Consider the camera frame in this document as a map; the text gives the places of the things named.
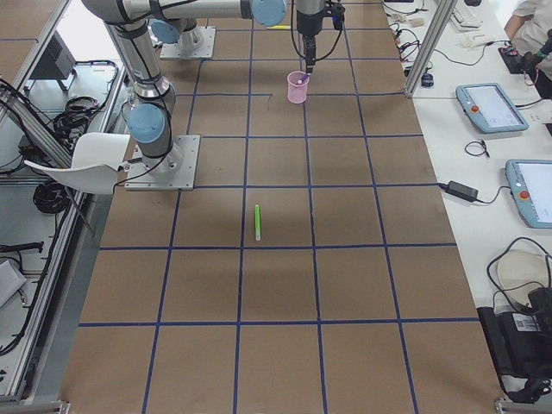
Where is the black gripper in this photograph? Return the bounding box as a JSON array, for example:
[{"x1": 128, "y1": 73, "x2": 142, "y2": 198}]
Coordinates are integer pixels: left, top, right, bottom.
[{"x1": 301, "y1": 34, "x2": 317, "y2": 74}]

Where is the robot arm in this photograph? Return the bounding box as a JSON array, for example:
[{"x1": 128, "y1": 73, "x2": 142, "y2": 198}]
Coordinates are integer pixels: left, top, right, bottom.
[
  {"x1": 147, "y1": 1, "x2": 345, "y2": 74},
  {"x1": 84, "y1": 1, "x2": 182, "y2": 174}
]

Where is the pink mesh cup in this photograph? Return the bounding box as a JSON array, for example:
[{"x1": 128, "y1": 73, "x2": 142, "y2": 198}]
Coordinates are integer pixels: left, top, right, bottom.
[{"x1": 287, "y1": 71, "x2": 310, "y2": 104}]

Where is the yellow pen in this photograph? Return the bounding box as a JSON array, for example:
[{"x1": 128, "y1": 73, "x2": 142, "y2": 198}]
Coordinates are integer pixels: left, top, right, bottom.
[{"x1": 266, "y1": 25, "x2": 291, "y2": 30}]

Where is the green pen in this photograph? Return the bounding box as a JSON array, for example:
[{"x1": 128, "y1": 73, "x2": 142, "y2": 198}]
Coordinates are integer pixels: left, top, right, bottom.
[{"x1": 254, "y1": 204, "x2": 262, "y2": 242}]

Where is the upper blue teach pendant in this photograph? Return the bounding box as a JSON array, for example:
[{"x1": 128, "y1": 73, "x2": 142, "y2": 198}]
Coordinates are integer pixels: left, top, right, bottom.
[{"x1": 455, "y1": 83, "x2": 529, "y2": 134}]

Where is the blue teach pendant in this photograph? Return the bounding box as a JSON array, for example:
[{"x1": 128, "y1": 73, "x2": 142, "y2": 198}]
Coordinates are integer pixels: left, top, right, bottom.
[
  {"x1": 455, "y1": 83, "x2": 529, "y2": 134},
  {"x1": 505, "y1": 160, "x2": 551, "y2": 229}
]

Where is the black power adapter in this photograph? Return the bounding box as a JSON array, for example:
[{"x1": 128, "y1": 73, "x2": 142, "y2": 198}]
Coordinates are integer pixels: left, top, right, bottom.
[{"x1": 437, "y1": 180, "x2": 479, "y2": 203}]

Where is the person in white shirt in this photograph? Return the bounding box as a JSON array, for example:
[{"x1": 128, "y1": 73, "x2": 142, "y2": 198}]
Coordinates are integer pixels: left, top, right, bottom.
[{"x1": 505, "y1": 0, "x2": 551, "y2": 98}]

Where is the white chair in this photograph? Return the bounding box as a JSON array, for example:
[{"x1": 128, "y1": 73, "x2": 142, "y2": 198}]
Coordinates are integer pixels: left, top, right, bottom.
[{"x1": 24, "y1": 132, "x2": 130, "y2": 195}]

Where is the lower blue teach pendant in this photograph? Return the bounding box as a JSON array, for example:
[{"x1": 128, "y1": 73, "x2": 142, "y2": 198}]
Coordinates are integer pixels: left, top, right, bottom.
[{"x1": 505, "y1": 160, "x2": 551, "y2": 229}]

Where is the black device on table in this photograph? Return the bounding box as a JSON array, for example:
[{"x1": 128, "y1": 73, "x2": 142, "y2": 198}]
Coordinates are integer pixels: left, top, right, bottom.
[{"x1": 477, "y1": 287, "x2": 551, "y2": 404}]

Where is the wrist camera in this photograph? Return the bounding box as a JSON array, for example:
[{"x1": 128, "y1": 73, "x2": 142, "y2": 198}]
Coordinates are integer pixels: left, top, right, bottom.
[{"x1": 327, "y1": 1, "x2": 346, "y2": 31}]

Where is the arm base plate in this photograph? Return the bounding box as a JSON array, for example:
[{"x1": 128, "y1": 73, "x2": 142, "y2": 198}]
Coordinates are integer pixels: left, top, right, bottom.
[
  {"x1": 160, "y1": 26, "x2": 216, "y2": 60},
  {"x1": 124, "y1": 135, "x2": 200, "y2": 191}
]

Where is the aluminium frame post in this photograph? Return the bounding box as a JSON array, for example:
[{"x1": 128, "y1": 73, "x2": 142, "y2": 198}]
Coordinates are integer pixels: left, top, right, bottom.
[{"x1": 405, "y1": 0, "x2": 457, "y2": 97}]

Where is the small black cable loop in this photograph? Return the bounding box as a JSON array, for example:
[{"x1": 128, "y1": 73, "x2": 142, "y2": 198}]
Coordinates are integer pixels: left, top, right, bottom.
[{"x1": 464, "y1": 139, "x2": 490, "y2": 159}]

